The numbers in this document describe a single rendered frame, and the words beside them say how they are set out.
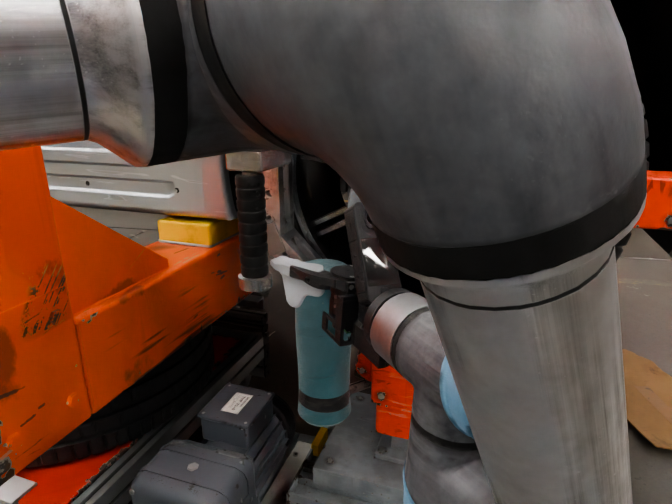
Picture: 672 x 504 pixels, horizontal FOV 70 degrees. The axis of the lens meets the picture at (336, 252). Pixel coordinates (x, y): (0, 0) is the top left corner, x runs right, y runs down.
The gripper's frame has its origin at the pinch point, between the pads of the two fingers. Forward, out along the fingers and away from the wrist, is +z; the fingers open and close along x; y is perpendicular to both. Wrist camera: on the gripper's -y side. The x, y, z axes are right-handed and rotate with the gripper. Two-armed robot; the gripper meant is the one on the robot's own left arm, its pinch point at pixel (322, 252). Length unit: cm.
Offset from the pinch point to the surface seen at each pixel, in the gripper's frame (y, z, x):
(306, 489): 63, 23, 10
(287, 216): -0.4, 21.7, 2.7
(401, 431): 35.2, 1.9, 18.5
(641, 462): 70, 5, 105
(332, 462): 54, 20, 14
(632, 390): 67, 28, 135
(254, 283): 2.6, -2.6, -10.4
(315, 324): 11.4, 1.2, 0.1
